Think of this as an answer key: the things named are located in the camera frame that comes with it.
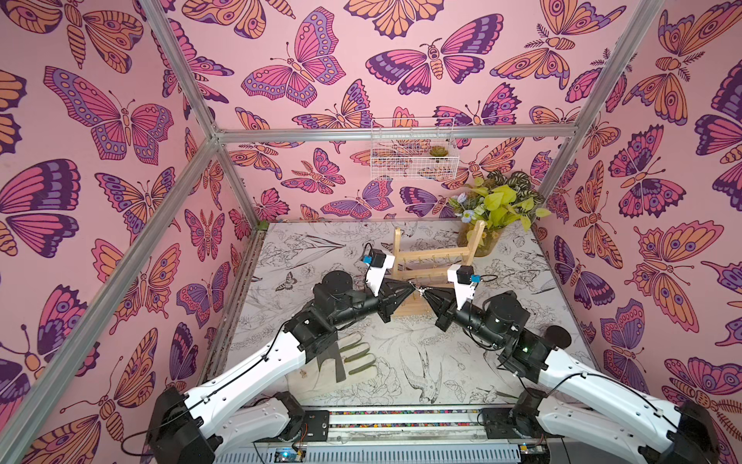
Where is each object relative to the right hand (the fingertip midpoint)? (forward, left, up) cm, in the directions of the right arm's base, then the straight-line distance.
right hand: (424, 286), depth 68 cm
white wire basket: (+57, -2, -3) cm, 57 cm away
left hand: (-2, +2, +3) cm, 4 cm away
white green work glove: (-7, +17, -28) cm, 34 cm away
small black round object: (-1, -42, -25) cm, 49 cm away
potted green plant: (+35, -26, -4) cm, 44 cm away
